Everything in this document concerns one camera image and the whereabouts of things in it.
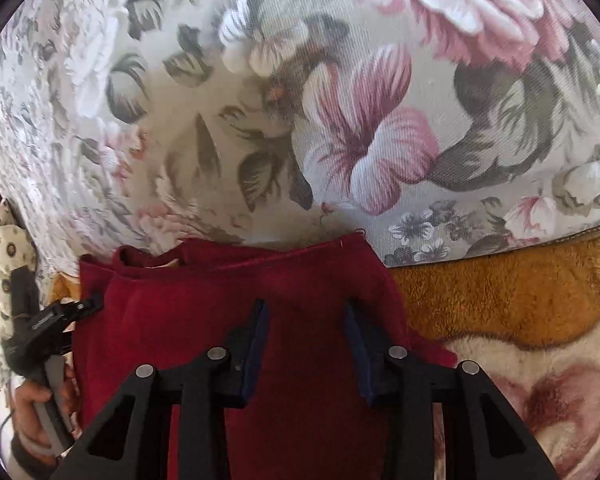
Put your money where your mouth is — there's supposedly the person's left forearm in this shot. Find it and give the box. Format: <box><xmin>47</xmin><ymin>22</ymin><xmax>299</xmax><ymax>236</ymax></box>
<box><xmin>9</xmin><ymin>432</ymin><xmax>66</xmax><ymax>480</ymax></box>

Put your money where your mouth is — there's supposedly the thin grey cable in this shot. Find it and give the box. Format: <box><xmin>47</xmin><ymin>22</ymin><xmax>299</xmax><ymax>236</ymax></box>
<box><xmin>0</xmin><ymin>401</ymin><xmax>17</xmax><ymax>461</ymax></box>

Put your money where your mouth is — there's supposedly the fluffy orange pink blanket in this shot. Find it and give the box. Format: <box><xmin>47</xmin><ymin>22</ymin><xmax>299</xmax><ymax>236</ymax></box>
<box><xmin>50</xmin><ymin>224</ymin><xmax>600</xmax><ymax>480</ymax></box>

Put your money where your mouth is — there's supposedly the cream medallion print pillow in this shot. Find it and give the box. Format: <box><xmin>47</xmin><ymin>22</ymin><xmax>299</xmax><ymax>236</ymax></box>
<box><xmin>0</xmin><ymin>200</ymin><xmax>50</xmax><ymax>397</ymax></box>

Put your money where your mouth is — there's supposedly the dark red sweater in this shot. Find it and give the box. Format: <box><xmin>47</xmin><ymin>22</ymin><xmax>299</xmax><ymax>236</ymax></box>
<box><xmin>71</xmin><ymin>229</ymin><xmax>459</xmax><ymax>480</ymax></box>

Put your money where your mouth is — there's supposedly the person's left hand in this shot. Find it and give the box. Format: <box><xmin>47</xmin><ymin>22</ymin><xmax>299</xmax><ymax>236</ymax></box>
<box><xmin>13</xmin><ymin>359</ymin><xmax>82</xmax><ymax>456</ymax></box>

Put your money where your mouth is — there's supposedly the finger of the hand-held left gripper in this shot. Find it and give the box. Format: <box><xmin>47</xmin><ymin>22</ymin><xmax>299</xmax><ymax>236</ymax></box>
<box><xmin>60</xmin><ymin>292</ymin><xmax>105</xmax><ymax>326</ymax></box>

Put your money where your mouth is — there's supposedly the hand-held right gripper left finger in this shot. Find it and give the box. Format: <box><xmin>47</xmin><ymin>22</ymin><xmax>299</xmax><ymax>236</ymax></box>
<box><xmin>50</xmin><ymin>299</ymin><xmax>272</xmax><ymax>480</ymax></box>

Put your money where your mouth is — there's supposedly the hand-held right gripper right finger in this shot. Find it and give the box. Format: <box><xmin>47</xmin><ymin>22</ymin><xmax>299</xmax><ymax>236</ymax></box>
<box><xmin>344</xmin><ymin>300</ymin><xmax>561</xmax><ymax>480</ymax></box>

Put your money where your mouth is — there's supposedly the floral quilt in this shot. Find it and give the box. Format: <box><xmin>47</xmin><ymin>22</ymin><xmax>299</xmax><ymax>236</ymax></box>
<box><xmin>0</xmin><ymin>0</ymin><xmax>600</xmax><ymax>311</ymax></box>

